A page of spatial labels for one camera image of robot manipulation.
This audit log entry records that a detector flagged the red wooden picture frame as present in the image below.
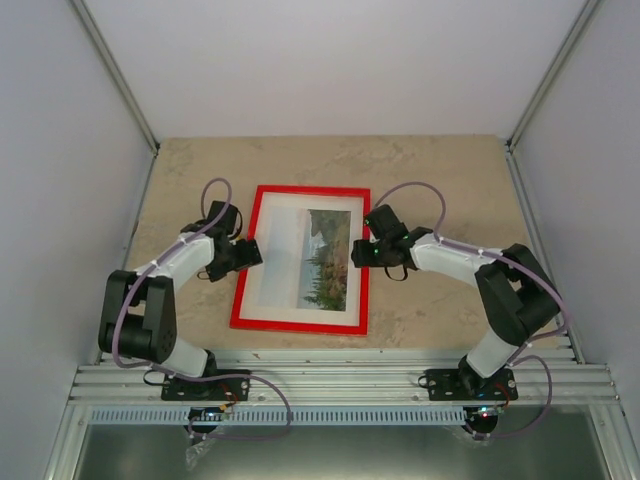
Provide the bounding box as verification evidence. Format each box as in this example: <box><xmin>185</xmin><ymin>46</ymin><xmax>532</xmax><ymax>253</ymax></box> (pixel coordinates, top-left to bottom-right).
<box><xmin>228</xmin><ymin>184</ymin><xmax>373</xmax><ymax>338</ymax></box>

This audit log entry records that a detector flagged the landscape photo with white mat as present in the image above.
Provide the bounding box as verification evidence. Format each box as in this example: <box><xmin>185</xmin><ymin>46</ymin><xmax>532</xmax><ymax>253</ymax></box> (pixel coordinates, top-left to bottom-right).
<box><xmin>238</xmin><ymin>192</ymin><xmax>365</xmax><ymax>326</ymax></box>

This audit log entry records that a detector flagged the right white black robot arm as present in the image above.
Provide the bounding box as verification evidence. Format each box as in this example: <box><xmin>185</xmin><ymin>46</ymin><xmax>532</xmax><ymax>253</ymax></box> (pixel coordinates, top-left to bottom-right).
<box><xmin>351</xmin><ymin>204</ymin><xmax>562</xmax><ymax>399</ymax></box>

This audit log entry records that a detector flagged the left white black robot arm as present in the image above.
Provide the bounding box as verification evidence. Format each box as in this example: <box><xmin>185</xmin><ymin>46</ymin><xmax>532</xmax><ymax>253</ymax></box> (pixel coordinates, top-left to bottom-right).
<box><xmin>98</xmin><ymin>201</ymin><xmax>262</xmax><ymax>399</ymax></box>

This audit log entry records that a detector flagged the clear plastic bag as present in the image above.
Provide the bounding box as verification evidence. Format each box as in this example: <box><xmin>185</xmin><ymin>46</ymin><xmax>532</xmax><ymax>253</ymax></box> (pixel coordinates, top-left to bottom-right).
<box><xmin>185</xmin><ymin>436</ymin><xmax>208</xmax><ymax>471</ymax></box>

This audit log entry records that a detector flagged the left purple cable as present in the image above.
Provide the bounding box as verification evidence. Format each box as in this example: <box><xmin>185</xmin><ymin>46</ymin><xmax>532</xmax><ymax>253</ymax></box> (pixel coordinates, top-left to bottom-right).
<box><xmin>112</xmin><ymin>177</ymin><xmax>294</xmax><ymax>442</ymax></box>

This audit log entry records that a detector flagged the purple cable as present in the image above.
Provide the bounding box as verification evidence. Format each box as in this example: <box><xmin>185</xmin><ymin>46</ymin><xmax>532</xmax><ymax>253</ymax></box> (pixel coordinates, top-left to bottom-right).
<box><xmin>372</xmin><ymin>181</ymin><xmax>572</xmax><ymax>442</ymax></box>
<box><xmin>112</xmin><ymin>177</ymin><xmax>294</xmax><ymax>442</ymax></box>

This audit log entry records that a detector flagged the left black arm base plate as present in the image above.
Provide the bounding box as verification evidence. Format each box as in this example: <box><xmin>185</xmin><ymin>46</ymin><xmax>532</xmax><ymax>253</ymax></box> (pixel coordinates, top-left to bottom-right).
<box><xmin>142</xmin><ymin>371</ymin><xmax>250</xmax><ymax>404</ymax></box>

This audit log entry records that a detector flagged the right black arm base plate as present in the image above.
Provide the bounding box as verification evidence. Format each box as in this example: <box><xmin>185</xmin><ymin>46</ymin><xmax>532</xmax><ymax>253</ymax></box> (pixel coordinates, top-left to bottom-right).
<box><xmin>417</xmin><ymin>368</ymin><xmax>519</xmax><ymax>402</ymax></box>

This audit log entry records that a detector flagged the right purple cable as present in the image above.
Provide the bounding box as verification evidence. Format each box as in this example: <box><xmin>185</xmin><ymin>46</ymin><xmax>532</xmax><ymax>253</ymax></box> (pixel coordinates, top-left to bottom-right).
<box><xmin>372</xmin><ymin>181</ymin><xmax>572</xmax><ymax>442</ymax></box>

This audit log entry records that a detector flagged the light blue cable duct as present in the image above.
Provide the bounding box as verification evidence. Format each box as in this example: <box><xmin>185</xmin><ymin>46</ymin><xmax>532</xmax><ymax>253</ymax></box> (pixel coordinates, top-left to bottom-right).
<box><xmin>88</xmin><ymin>406</ymin><xmax>466</xmax><ymax>426</ymax></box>

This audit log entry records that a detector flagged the aluminium rail platform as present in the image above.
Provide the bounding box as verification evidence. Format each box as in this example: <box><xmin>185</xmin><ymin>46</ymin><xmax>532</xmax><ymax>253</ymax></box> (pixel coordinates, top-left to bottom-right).
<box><xmin>45</xmin><ymin>347</ymin><xmax>639</xmax><ymax>479</ymax></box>

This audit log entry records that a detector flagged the left aluminium corner post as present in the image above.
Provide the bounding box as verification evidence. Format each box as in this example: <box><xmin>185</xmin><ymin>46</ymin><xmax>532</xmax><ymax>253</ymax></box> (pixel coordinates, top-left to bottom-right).
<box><xmin>68</xmin><ymin>0</ymin><xmax>160</xmax><ymax>155</ymax></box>

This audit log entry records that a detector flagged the aluminium corner post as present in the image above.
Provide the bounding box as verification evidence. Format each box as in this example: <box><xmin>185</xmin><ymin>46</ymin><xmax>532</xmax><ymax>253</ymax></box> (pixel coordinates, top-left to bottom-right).
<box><xmin>505</xmin><ymin>0</ymin><xmax>604</xmax><ymax>154</ymax></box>
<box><xmin>68</xmin><ymin>0</ymin><xmax>160</xmax><ymax>155</ymax></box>

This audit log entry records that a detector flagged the right aluminium corner post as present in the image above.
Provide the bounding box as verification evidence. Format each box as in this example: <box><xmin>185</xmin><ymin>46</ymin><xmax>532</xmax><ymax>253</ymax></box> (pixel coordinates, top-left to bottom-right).
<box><xmin>505</xmin><ymin>0</ymin><xmax>604</xmax><ymax>154</ymax></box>

